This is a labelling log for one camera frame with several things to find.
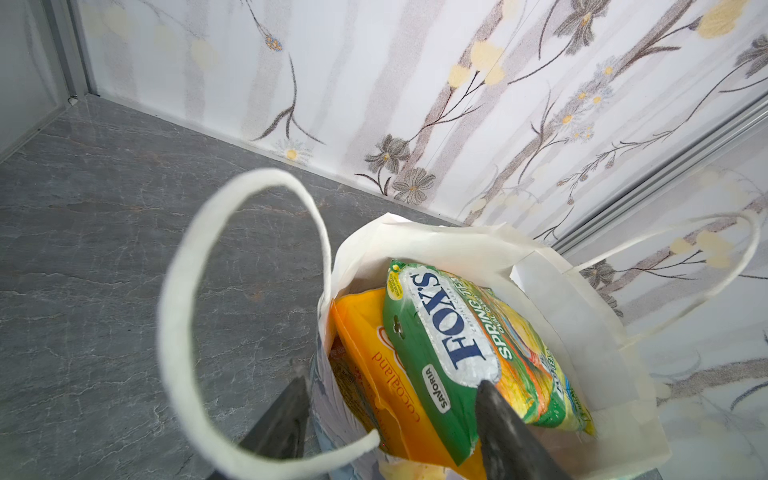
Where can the yellow mango snack bag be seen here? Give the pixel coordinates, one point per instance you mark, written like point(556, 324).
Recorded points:
point(376, 389)

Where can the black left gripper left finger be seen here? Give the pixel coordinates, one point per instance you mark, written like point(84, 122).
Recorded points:
point(280, 433)

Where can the green Fox's spring tea bag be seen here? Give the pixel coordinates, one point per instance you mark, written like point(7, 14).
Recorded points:
point(451, 334)

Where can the floral paper gift bag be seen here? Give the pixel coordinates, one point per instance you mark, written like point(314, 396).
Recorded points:
point(580, 327)

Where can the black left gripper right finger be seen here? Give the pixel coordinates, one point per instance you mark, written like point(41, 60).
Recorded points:
point(509, 450)

